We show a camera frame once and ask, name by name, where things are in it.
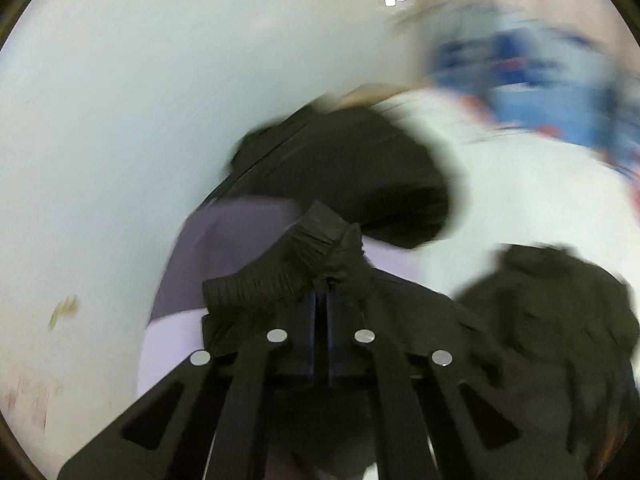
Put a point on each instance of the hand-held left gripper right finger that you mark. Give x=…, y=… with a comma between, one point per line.
x=334, y=345

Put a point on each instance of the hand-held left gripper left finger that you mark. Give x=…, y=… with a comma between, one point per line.
x=316, y=340

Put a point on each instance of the black jacket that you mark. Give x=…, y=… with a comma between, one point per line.
x=550, y=320

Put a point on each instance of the lavender cloth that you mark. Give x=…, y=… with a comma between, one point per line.
x=220, y=240

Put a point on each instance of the black garment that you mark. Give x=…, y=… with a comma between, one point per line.
x=340, y=175

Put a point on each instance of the white quilt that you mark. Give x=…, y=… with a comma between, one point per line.
x=525, y=195

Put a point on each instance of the blue printed cloth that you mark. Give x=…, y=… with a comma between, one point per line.
x=520, y=95

